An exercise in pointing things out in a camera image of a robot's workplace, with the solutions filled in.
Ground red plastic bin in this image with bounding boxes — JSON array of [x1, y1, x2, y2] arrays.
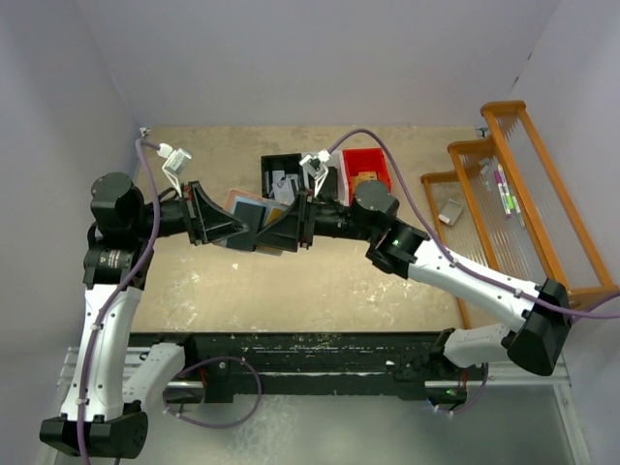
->
[[342, 147, 392, 203]]

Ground orange wooden tiered rack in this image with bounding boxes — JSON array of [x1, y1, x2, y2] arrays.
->
[[420, 101, 619, 310]]

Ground grey cards in black bin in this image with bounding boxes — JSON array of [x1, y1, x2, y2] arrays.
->
[[267, 170, 301, 204]]

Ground orange cards in red bin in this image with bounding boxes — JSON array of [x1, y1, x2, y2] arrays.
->
[[352, 171, 378, 186]]

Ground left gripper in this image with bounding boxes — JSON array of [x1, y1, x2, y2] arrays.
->
[[130, 179, 250, 244]]

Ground dark grey credit card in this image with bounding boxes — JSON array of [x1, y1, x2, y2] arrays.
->
[[227, 201, 266, 252]]

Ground pink leather card holder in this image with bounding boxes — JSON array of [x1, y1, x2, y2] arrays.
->
[[217, 189, 288, 256]]

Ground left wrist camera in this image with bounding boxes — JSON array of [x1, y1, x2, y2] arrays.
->
[[157, 143, 193, 195]]

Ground green marker pen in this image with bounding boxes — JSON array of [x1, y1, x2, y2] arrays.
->
[[508, 191, 526, 229]]

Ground small grey red box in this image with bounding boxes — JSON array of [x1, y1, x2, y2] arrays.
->
[[438, 199, 463, 227]]

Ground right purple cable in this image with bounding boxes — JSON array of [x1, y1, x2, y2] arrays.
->
[[324, 128, 620, 416]]

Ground aluminium frame rail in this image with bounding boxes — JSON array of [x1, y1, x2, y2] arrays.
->
[[57, 347, 571, 388]]

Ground purple marker pen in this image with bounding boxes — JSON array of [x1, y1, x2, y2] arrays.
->
[[494, 167, 512, 218]]

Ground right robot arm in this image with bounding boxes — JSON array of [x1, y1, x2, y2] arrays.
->
[[256, 180, 572, 379]]

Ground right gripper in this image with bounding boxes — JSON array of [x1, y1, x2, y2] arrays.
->
[[254, 185, 378, 250]]

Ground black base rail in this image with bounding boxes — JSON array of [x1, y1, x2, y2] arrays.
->
[[129, 330, 491, 404]]

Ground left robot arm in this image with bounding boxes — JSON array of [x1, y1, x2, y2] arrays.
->
[[40, 172, 248, 463]]

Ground black plastic bin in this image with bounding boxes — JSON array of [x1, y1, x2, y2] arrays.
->
[[261, 153, 309, 200]]

